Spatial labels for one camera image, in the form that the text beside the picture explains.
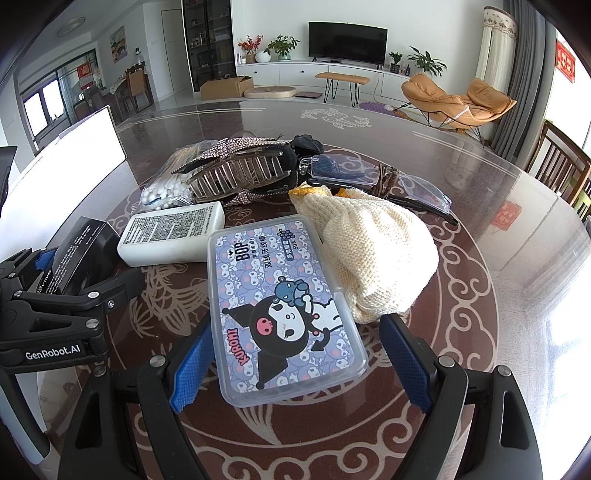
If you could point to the green potted plant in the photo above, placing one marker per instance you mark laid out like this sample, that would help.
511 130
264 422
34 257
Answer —
281 46

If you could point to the rhinestone bow hair claw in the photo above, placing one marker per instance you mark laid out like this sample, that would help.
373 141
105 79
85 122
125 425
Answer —
231 175

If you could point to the dark blue hair accessory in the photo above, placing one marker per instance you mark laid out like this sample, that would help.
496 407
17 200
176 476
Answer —
330 166

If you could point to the black television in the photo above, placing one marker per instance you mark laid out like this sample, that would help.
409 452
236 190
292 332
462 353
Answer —
346 41

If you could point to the small potted plant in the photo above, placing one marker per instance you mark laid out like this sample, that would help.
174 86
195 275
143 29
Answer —
395 62

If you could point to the white round vase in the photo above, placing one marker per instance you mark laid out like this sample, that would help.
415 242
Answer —
263 57

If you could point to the cotton swab pack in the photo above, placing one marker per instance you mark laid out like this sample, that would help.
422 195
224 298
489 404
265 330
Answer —
161 191

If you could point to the large leafy potted plant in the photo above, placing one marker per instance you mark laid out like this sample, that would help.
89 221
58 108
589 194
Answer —
427 62

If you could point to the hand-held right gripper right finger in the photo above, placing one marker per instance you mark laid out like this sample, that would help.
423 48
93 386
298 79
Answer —
406 364

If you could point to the white television cabinet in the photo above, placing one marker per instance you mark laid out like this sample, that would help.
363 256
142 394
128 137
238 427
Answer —
286 74

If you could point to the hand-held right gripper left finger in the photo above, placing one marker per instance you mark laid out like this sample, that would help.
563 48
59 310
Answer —
194 369

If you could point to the dark glass display cabinet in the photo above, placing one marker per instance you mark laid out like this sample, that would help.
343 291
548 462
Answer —
207 46

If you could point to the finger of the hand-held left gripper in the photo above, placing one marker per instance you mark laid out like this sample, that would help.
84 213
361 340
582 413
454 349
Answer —
115 288
44 261

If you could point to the wooden dining chair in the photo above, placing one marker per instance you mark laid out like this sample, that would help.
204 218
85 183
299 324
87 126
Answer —
138 87

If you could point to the covered standing air conditioner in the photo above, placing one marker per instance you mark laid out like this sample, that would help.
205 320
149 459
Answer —
496 50

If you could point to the white power bank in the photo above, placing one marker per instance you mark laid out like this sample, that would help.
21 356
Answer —
171 230

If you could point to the purple floor mat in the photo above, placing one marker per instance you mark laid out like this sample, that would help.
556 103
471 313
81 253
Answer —
376 107

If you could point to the cream knit glove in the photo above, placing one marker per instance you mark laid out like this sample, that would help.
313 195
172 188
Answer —
378 258

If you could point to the clear cartoon-print floss box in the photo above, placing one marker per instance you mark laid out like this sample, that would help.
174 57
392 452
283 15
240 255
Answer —
277 300

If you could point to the orange lounge chair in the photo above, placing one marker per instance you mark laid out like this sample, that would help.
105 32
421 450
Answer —
429 97

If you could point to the red window decoration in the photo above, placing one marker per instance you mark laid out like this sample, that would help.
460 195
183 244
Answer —
83 69

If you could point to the beige oval floor tray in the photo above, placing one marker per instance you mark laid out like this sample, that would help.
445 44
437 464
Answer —
270 91

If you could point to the framed painting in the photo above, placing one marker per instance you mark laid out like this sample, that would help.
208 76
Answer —
118 44

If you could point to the black hair scrunchie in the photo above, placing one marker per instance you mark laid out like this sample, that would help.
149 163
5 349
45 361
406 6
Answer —
307 144

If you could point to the round ceiling lamp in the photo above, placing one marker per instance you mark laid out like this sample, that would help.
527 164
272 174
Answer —
71 26

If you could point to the orange padded bench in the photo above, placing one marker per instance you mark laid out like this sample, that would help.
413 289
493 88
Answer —
341 77

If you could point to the red flower vase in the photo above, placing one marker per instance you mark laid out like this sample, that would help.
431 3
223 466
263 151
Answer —
249 46

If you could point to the grey curtain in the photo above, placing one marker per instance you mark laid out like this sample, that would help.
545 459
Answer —
526 69

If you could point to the red wall hanging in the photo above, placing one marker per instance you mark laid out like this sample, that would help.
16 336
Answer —
565 60

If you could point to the white door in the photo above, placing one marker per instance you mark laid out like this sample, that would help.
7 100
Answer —
173 50

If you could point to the clear glasses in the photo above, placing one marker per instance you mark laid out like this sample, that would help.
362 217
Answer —
425 196

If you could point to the black cardboard box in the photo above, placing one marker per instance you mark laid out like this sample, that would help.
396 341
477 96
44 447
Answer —
87 249

